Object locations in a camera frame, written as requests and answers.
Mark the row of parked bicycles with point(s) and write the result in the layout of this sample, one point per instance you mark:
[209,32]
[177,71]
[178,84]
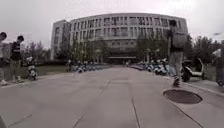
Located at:
[83,67]

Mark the row of thin trees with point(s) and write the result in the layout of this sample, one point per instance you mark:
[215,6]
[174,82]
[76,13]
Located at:
[80,51]

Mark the grey paved plaza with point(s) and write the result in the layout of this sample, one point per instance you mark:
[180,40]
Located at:
[106,100]

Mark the large curved grey building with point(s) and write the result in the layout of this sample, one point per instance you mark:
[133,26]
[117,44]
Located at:
[120,28]

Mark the row of parked scooters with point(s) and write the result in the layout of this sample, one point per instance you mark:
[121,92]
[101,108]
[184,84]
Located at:
[155,68]

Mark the grass strip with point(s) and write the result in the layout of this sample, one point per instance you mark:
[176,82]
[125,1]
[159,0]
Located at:
[50,70]

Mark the round manhole cover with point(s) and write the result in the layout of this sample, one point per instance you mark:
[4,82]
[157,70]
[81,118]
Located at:
[182,96]

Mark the group of bushy trees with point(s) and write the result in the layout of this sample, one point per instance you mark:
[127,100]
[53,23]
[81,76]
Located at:
[35,53]

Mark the white scooter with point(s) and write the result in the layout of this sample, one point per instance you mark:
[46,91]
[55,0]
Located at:
[190,70]

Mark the row of dark trees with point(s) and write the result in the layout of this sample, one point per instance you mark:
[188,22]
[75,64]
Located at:
[203,50]

